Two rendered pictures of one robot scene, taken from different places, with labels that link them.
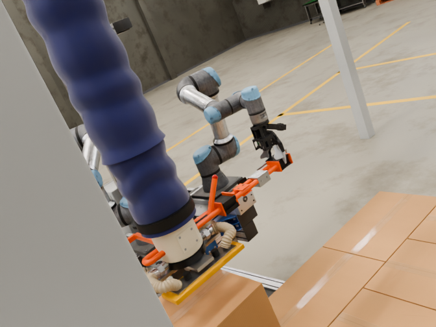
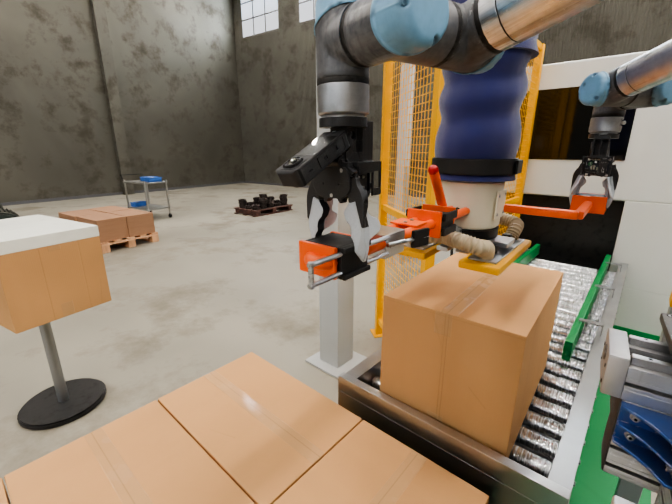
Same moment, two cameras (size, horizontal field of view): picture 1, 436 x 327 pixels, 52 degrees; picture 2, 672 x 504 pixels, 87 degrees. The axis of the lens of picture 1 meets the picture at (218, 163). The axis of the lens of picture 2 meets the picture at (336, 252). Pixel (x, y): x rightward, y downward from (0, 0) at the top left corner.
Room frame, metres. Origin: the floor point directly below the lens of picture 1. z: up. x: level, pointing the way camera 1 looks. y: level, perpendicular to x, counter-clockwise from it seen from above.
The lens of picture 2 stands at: (2.37, -0.41, 1.38)
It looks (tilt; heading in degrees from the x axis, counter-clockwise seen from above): 16 degrees down; 163
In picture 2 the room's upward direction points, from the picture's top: straight up
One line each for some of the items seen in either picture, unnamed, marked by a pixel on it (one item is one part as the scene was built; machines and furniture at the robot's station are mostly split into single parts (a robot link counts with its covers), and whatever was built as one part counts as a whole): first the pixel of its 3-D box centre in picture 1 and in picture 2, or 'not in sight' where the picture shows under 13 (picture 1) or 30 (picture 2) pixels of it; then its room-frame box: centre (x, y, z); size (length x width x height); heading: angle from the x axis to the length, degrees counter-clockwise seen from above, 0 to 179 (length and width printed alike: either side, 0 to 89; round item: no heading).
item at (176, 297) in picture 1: (202, 266); (434, 236); (1.44, 0.20, 1.12); 0.34 x 0.10 x 0.05; 124
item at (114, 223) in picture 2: not in sight; (108, 226); (-3.71, -2.20, 0.23); 1.34 x 0.94 x 0.45; 35
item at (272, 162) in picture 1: (279, 162); (333, 253); (1.85, -0.25, 1.22); 0.08 x 0.07 x 0.05; 124
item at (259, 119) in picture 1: (259, 117); (341, 103); (1.85, -0.24, 1.44); 0.08 x 0.08 x 0.05
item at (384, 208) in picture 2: not in sight; (403, 206); (0.50, 0.58, 1.05); 0.87 x 0.10 x 2.10; 174
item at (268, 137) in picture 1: (263, 135); (346, 160); (1.84, -0.23, 1.36); 0.09 x 0.08 x 0.12; 122
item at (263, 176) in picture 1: (259, 178); (381, 241); (1.78, -0.14, 1.21); 0.07 x 0.07 x 0.04; 34
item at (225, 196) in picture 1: (224, 204); (430, 220); (1.66, 0.04, 1.22); 0.10 x 0.08 x 0.06; 34
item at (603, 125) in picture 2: not in sight; (606, 126); (1.59, 0.63, 1.44); 0.08 x 0.08 x 0.05
